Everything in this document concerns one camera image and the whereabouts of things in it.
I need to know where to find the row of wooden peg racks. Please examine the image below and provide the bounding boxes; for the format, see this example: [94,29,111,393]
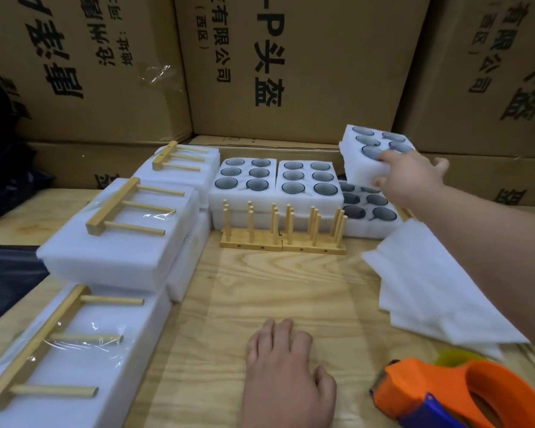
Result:
[219,202,348,255]

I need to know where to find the pile of white foam sheets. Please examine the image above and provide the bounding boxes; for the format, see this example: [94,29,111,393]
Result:
[363,218,529,360]

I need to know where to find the person's right forearm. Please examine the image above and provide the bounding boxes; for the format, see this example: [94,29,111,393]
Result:
[410,184,535,357]

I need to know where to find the black plastic bags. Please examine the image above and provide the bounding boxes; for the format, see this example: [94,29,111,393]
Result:
[0,243,50,331]

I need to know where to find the set of grey glass cups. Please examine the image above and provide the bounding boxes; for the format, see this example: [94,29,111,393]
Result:
[351,126,413,159]

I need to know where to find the stack of white foam trays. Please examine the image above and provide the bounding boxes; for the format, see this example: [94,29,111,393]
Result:
[207,156,404,240]

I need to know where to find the person's right hand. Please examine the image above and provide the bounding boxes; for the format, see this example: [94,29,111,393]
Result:
[372,149,449,213]

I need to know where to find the black plastic bag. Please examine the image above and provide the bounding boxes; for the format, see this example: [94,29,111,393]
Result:
[0,71,55,224]

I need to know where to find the stack of brown cardboard boxes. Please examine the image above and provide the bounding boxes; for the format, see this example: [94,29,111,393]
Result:
[0,0,535,209]

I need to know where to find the orange and blue tape dispenser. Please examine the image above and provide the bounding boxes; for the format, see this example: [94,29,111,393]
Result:
[370,349,535,428]

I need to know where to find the person's left hand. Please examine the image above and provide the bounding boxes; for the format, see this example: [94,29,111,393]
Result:
[241,318,337,428]

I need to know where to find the wooden rack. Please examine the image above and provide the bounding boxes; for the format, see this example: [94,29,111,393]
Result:
[0,284,146,408]
[86,177,187,237]
[152,140,212,172]

